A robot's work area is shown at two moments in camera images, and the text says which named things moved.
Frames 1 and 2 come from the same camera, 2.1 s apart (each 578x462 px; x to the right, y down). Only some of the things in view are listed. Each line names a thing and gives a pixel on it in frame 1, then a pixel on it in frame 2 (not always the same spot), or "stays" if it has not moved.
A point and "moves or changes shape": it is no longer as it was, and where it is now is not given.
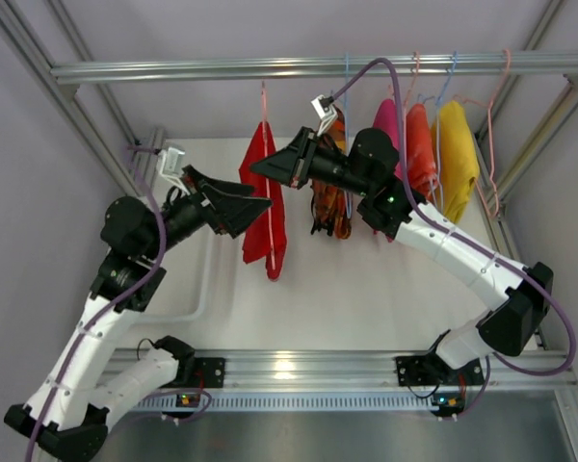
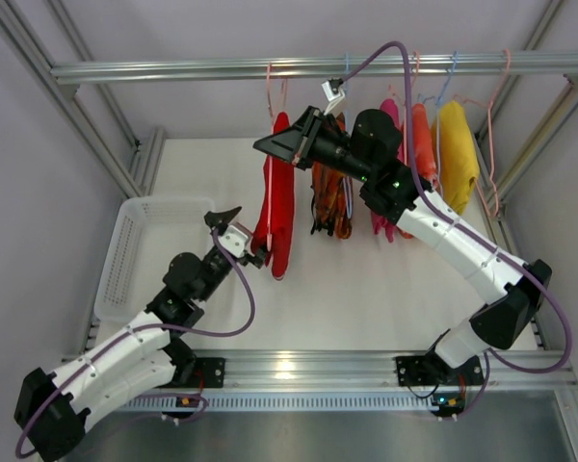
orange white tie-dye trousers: x=422 y=169 stays
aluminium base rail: x=374 y=369 stays
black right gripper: x=304 y=157 -> x=307 y=140
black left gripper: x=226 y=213 -> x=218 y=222
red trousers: x=265 y=239 moves or changes shape
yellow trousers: x=458 y=157 stays
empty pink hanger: x=490 y=106 stays
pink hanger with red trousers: x=268 y=174 -> x=274 y=113
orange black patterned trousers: x=330 y=205 stays
